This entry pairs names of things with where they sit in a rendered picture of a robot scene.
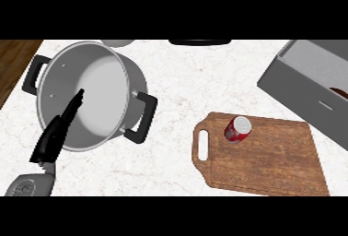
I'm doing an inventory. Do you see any brown item in box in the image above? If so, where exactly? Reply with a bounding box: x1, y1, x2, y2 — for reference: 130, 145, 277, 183
327, 87, 348, 100

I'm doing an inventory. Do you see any grey pot with black handles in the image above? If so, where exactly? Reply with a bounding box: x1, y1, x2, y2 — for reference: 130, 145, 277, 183
20, 41, 159, 153

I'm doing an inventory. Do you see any grey box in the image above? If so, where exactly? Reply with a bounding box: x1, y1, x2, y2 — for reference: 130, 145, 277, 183
255, 40, 348, 152

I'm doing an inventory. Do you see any brown wooden cutting board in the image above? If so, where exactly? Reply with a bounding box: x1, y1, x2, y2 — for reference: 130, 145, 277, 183
190, 112, 332, 197

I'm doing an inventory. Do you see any black flat object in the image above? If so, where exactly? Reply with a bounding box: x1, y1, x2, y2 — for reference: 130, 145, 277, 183
168, 40, 233, 47

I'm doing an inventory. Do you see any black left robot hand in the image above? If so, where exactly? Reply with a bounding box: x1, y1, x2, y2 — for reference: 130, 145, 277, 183
28, 88, 85, 164

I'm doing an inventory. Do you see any red can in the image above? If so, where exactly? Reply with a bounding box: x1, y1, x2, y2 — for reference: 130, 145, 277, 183
222, 115, 252, 145

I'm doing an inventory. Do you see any grey round object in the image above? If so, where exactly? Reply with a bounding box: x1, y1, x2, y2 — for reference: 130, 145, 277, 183
99, 40, 135, 49

